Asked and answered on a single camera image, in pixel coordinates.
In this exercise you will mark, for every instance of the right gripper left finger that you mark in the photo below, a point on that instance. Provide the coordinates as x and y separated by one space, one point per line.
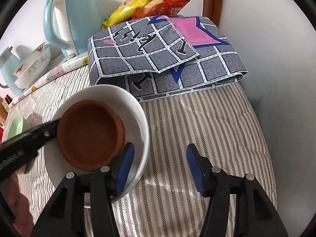
63 215

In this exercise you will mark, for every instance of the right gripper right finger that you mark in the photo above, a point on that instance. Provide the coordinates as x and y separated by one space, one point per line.
255 213

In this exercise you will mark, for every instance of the light green square plate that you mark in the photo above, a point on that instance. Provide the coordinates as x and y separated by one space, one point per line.
17 126

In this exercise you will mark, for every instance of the brown wooden small bowl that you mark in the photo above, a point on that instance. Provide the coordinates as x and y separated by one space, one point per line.
90 133

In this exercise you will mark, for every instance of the plain white bowl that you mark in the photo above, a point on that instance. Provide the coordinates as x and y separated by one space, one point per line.
136 132

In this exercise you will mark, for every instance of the person's left hand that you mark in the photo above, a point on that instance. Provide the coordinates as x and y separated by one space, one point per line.
23 218

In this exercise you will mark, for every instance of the brown cardboard box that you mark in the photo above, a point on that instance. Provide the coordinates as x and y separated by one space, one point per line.
4 109

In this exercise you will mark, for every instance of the white bowl with red bat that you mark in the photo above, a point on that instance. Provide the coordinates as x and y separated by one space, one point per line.
29 60

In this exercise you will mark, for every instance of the large white patterned bowl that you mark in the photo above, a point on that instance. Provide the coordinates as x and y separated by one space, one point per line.
35 71

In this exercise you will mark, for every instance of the light blue thermos jug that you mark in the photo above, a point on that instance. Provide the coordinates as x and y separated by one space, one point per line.
9 63

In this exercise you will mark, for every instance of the fruit print plastic mat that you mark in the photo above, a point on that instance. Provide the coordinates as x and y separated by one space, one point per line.
60 70

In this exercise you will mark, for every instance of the light blue electric kettle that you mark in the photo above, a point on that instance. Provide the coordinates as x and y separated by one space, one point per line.
68 24

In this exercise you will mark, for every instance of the grey checked folded cloth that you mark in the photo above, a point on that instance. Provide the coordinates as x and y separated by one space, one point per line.
158 56

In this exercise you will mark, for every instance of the yellow snack bag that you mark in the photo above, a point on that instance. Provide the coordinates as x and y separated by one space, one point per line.
123 12

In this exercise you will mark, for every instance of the red snack bag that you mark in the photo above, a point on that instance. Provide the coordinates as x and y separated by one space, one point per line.
169 8

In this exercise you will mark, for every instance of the brown wooden door frame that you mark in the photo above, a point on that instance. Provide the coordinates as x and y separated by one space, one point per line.
213 1

